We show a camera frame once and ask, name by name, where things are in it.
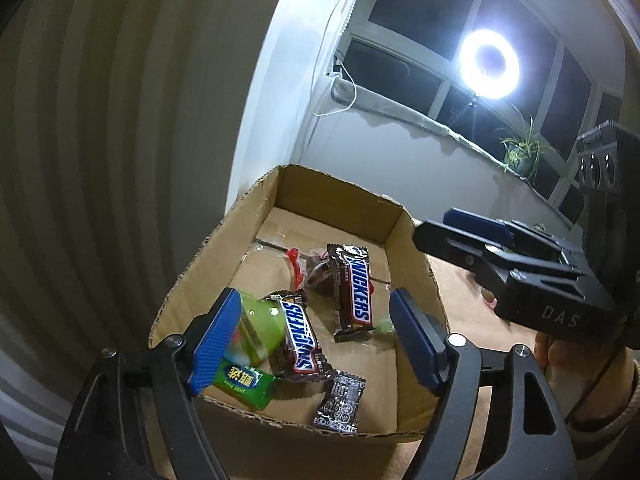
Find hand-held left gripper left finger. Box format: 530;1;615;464
52;287;243;480

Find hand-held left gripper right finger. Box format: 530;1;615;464
389;287;573;480

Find potted spider plant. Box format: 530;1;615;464
495;107;558;181

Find beige ribbed curtain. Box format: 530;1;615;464
0;0;311;480

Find white cable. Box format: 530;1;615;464
310;0;366;118

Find grey windowsill cover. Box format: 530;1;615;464
330;80;581;231

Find person's right hand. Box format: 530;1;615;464
532;332;630;413

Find cardboard box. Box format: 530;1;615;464
148;164;448;443

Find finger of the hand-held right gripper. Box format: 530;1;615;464
442;207;586;263
412;220;583;291

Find person's right forearm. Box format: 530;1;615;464
565;355;640;480

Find small black patterned packet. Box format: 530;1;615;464
312;369;367;433

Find clear green snack packet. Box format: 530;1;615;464
235;297;288;368

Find green printed snack packet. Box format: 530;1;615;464
212;360;280;410

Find brown chocolate bar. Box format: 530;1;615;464
263;290;333;386
326;242;376;343

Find white ring light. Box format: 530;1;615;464
459;30;521;101

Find beige table blanket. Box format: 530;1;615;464
145;260;551;480

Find white window frame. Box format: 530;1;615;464
332;0;626;226

